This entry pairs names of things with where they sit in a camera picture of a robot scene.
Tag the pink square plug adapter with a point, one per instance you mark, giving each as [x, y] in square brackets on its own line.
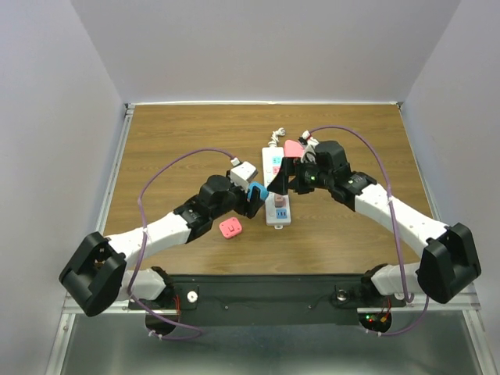
[230, 228]

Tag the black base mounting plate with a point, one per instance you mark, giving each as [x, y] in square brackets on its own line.
[259, 300]

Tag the aluminium rail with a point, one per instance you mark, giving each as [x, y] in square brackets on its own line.
[96, 300]
[107, 196]
[437, 203]

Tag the white multicolour power strip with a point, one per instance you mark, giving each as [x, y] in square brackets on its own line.
[277, 218]

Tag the blue square plug adapter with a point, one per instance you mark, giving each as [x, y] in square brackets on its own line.
[256, 189]

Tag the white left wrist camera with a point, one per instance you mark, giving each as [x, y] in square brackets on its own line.
[243, 174]

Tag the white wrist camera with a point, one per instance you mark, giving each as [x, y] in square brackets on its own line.
[308, 143]
[243, 174]

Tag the aluminium right side rail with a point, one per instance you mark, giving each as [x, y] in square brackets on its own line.
[437, 203]

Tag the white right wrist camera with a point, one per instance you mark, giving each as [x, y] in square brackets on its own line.
[308, 143]

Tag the aluminium front rail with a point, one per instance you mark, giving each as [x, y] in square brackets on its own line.
[96, 300]

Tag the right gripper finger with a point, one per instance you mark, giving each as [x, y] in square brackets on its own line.
[279, 184]
[300, 185]

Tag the pink triangular power strip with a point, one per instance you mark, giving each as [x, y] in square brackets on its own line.
[293, 149]

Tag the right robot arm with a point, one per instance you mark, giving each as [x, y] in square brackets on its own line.
[364, 195]

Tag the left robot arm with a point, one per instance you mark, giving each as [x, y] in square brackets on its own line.
[99, 272]

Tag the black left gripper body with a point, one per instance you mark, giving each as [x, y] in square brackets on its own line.
[234, 194]

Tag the aluminium left side rail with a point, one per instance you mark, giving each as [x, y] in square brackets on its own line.
[107, 196]

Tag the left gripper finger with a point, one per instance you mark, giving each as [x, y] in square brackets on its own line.
[248, 208]
[261, 202]

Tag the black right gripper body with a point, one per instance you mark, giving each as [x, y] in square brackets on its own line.
[323, 179]

